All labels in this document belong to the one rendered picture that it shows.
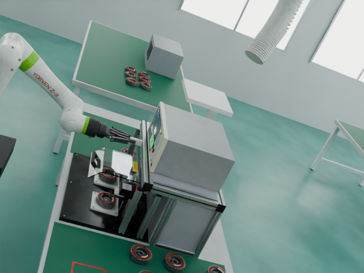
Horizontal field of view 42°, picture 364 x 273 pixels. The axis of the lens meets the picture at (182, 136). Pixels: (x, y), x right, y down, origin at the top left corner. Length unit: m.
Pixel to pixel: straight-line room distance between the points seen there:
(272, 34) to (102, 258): 1.99
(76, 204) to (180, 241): 0.58
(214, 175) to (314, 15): 5.34
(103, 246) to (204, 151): 0.68
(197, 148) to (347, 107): 6.11
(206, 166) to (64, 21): 5.05
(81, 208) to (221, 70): 5.18
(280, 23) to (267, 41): 0.16
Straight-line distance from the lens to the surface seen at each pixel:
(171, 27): 7.15
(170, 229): 2.52
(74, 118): 2.41
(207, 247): 2.76
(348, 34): 7.84
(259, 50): 3.48
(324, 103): 8.15
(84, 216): 2.55
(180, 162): 2.41
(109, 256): 2.41
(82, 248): 2.40
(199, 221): 2.51
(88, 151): 3.12
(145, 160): 2.50
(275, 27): 3.54
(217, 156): 2.42
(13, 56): 2.27
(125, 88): 4.25
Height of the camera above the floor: 2.32
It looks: 24 degrees down
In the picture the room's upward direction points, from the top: 25 degrees clockwise
